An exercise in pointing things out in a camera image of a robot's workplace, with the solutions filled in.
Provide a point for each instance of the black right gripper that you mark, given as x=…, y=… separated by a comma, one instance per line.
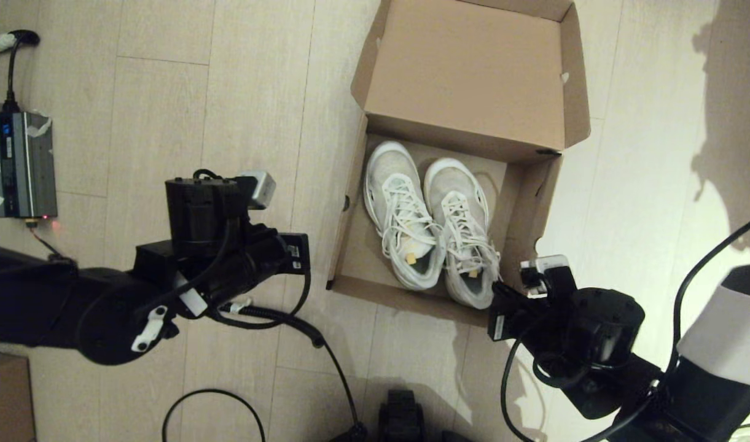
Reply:
x=602, y=325

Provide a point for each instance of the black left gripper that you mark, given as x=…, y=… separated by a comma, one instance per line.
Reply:
x=206, y=215

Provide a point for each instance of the white lace-up sneaker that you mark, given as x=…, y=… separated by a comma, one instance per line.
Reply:
x=454, y=184
x=387, y=166

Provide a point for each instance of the brown cardboard shoe box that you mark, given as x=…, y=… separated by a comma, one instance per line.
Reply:
x=473, y=73

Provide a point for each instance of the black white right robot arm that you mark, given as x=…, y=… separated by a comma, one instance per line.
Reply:
x=718, y=368

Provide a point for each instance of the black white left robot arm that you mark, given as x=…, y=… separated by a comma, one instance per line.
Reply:
x=55, y=301

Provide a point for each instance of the black grey robot base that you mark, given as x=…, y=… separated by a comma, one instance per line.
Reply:
x=400, y=417

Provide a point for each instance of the small brown cardboard box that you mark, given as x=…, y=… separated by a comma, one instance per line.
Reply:
x=6, y=405

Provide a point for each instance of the grey power supply unit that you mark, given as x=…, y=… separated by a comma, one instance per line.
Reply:
x=21, y=166

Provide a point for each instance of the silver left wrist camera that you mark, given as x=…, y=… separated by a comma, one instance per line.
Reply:
x=261, y=187

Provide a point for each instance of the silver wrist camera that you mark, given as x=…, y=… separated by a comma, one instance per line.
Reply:
x=261, y=187
x=546, y=273

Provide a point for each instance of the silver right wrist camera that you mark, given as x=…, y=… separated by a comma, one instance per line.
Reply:
x=546, y=273

